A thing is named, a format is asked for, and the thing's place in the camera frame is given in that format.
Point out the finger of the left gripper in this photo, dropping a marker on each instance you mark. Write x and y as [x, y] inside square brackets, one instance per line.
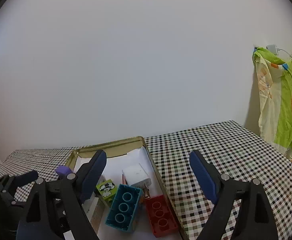
[22, 180]

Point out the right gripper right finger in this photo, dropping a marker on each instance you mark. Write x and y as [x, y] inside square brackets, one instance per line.
[255, 219]

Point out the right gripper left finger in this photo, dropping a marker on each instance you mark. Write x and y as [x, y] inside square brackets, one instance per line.
[55, 207]

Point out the white cork bottom box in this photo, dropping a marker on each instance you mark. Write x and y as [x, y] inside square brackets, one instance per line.
[94, 209]

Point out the purple cube block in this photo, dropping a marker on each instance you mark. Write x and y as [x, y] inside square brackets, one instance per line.
[63, 171]

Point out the green soccer ball brick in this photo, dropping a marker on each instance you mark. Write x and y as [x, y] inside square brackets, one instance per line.
[107, 191]

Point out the turquoise toy brick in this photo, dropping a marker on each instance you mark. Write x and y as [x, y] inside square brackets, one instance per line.
[125, 208]

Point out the copper framed picture tile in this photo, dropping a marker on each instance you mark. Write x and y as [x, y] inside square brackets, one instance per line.
[124, 182]

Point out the white power adapter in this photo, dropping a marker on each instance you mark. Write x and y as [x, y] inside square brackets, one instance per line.
[136, 176]

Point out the red translucent toy brick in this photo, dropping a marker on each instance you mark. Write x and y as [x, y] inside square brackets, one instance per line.
[160, 217]

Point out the gold tin box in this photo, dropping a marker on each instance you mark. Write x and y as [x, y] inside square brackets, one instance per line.
[122, 147]

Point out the checkered tablecloth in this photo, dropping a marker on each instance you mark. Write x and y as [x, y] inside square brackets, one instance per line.
[230, 147]

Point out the green patterned hanging cloth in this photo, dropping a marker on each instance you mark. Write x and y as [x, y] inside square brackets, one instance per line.
[274, 79]

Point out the white wall charger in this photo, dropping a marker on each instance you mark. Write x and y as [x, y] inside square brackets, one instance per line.
[272, 48]

